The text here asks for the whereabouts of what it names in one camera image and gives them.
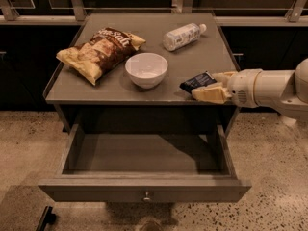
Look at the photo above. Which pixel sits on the round metal drawer knob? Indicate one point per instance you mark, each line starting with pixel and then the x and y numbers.
pixel 146 198

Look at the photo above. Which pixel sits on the clear plastic water bottle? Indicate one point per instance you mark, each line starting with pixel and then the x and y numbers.
pixel 183 36

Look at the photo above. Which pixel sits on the metal railing frame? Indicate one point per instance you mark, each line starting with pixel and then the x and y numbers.
pixel 226 12

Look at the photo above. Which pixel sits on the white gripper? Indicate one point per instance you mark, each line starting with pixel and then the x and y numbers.
pixel 244 88

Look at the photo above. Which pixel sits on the open grey top drawer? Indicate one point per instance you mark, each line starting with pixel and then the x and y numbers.
pixel 122 167

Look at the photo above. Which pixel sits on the white ceramic bowl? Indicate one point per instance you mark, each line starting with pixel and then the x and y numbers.
pixel 146 70

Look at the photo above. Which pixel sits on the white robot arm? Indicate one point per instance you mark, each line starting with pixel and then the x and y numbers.
pixel 285 91

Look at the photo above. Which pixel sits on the yellow brown sea salt chip bag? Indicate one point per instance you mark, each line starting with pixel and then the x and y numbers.
pixel 106 49

